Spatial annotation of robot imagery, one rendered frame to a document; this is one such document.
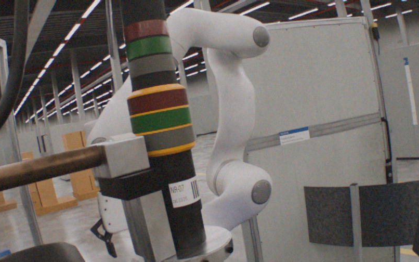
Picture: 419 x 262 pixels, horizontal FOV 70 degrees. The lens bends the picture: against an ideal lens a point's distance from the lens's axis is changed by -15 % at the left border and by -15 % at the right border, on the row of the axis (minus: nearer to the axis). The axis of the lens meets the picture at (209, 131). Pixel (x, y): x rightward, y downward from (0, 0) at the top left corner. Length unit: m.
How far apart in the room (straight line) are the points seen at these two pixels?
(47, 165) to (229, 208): 0.74
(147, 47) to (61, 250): 0.25
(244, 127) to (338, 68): 1.51
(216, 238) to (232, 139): 0.69
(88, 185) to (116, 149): 8.25
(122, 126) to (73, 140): 7.62
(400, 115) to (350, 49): 4.26
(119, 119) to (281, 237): 1.74
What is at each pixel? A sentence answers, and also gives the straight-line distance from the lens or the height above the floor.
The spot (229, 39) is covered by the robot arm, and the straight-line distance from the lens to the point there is 0.87.
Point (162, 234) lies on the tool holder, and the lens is 0.24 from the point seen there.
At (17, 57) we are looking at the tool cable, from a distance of 0.22.
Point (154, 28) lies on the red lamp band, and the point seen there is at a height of 1.60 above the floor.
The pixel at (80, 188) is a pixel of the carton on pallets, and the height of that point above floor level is 0.26.
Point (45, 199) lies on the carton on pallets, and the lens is 7.83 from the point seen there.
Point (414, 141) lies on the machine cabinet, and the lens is 6.58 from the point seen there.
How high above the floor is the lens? 1.54
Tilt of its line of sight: 4 degrees down
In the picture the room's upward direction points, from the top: 10 degrees counter-clockwise
